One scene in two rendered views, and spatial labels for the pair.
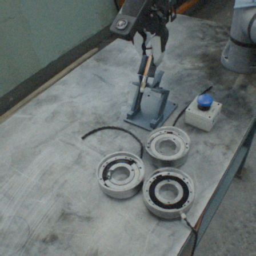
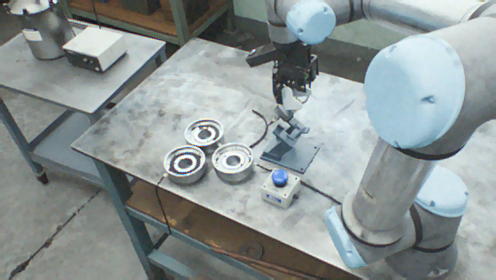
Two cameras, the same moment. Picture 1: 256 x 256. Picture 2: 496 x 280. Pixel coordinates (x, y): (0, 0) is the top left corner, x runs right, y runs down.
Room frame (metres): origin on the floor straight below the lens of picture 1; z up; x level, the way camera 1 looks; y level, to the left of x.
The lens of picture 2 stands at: (0.42, -0.93, 1.73)
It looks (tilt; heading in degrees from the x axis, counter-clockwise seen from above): 44 degrees down; 85
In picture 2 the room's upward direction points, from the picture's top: 6 degrees counter-clockwise
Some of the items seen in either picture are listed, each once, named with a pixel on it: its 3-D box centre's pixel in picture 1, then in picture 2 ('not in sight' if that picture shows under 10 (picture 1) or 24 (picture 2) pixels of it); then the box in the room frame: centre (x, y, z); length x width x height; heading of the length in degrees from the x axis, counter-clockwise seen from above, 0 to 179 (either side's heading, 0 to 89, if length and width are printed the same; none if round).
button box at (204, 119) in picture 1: (204, 111); (282, 189); (0.53, -0.20, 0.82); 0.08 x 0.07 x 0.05; 140
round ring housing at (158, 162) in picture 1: (167, 147); (233, 162); (0.43, -0.09, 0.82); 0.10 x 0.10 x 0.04
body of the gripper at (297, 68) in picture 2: (152, 0); (293, 60); (0.59, -0.08, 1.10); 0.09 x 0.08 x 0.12; 141
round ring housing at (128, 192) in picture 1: (121, 175); (205, 136); (0.36, 0.03, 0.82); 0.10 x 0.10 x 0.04
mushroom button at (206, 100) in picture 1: (204, 105); (280, 181); (0.53, -0.20, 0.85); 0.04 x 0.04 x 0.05
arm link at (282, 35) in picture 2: not in sight; (287, 27); (0.59, -0.07, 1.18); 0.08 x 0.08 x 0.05
